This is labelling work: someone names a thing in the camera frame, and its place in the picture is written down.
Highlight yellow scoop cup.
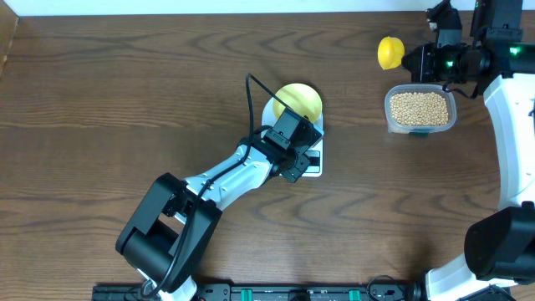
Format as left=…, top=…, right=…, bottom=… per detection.
left=377, top=37, right=405, bottom=70

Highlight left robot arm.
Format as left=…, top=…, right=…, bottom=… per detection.
left=115, top=120, right=324, bottom=300

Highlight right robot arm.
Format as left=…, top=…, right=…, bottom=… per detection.
left=401, top=40, right=534, bottom=300

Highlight white digital kitchen scale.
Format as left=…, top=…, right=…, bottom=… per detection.
left=262, top=98, right=324, bottom=177

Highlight pale yellow bowl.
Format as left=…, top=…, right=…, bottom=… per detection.
left=275, top=83, right=323, bottom=123

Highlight soybeans in container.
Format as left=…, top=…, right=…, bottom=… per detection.
left=390, top=92, right=449, bottom=126

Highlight clear plastic bean container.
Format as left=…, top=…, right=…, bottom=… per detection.
left=385, top=84, right=457, bottom=134

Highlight green tape strip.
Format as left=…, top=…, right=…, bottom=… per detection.
left=409, top=132, right=430, bottom=138

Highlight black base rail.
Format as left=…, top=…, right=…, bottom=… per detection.
left=91, top=280, right=423, bottom=301

